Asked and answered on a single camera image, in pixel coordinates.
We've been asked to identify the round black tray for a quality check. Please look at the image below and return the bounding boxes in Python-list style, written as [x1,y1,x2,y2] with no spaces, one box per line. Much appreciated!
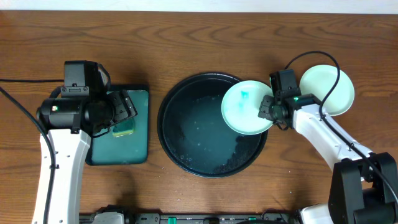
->
[157,73,268,178]

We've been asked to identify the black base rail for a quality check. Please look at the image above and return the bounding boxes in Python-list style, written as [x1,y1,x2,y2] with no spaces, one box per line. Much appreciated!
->
[78,205,303,224]

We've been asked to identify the teal rectangular water tray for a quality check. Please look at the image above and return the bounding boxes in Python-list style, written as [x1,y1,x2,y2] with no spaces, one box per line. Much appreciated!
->
[86,85,149,166]

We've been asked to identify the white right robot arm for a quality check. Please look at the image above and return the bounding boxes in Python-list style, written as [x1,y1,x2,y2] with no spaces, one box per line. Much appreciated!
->
[258,92,397,223]

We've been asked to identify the green plate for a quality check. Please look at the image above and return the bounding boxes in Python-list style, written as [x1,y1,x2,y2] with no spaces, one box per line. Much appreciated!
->
[298,64,355,117]
[221,80,273,135]

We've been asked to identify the green yellow sponge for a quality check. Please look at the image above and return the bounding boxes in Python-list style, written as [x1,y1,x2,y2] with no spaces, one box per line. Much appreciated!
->
[113,118,135,138]

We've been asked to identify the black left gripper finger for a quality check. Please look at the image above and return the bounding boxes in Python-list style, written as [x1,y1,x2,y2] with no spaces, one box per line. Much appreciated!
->
[108,90,131,123]
[120,90,137,118]

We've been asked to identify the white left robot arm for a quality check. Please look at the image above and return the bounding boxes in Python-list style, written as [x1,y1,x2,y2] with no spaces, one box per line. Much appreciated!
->
[32,88,137,223]

